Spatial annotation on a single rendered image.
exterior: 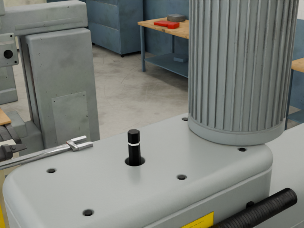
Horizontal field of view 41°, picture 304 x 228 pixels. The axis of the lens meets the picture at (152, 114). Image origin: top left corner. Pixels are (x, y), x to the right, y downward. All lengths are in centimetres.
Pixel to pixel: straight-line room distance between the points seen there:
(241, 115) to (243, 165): 9
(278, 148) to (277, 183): 16
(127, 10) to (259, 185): 739
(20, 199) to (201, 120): 36
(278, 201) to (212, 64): 28
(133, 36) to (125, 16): 46
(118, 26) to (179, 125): 723
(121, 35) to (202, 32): 735
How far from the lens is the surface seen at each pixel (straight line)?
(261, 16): 72
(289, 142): 111
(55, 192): 68
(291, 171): 99
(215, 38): 73
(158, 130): 84
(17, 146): 156
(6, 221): 283
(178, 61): 705
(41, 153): 78
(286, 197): 82
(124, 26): 808
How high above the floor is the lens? 227
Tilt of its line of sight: 24 degrees down
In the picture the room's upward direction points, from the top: 2 degrees counter-clockwise
